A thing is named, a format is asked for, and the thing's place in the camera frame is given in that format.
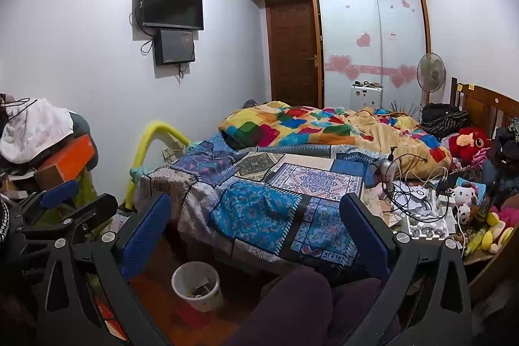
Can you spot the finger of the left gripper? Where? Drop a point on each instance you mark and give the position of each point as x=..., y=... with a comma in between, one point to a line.
x=58, y=195
x=86, y=219

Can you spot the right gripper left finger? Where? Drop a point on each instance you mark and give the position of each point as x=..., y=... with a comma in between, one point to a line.
x=139, y=235

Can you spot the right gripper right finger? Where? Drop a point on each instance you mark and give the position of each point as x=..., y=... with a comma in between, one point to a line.
x=371, y=236

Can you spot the white trash bucket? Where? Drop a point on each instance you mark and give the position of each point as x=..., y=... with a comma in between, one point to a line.
x=198, y=284

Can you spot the green floral bag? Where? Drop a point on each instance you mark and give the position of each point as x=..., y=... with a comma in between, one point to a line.
x=86, y=194

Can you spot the orange box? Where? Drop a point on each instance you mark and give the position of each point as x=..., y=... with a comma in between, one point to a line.
x=66, y=164

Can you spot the yellow foam tube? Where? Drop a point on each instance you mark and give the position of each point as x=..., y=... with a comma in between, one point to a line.
x=159, y=143

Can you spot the colourful patchwork blanket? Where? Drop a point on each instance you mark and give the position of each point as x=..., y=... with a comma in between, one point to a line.
x=277, y=124

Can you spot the patchwork patterned bedspread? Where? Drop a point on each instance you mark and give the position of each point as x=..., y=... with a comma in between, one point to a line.
x=267, y=208

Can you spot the red plush toy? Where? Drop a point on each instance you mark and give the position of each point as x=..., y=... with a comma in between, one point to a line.
x=468, y=142

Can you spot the black bag on bed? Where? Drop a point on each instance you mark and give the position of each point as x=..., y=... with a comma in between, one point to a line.
x=443, y=119

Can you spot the white appliance box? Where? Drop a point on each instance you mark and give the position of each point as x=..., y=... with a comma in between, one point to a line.
x=366, y=95

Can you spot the wooden headboard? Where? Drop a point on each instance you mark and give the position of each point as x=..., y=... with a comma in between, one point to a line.
x=486, y=109

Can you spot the standing electric fan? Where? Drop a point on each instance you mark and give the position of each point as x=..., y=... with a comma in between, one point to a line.
x=431, y=75

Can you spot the wooden door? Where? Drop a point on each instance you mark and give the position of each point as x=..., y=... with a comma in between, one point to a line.
x=292, y=52

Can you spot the white sliding wardrobe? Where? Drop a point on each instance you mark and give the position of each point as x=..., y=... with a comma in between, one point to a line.
x=375, y=41

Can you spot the small black wall monitor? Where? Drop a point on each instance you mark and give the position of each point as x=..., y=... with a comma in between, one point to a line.
x=173, y=47

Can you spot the wall mounted television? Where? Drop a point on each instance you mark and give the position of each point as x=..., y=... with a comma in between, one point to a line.
x=176, y=14

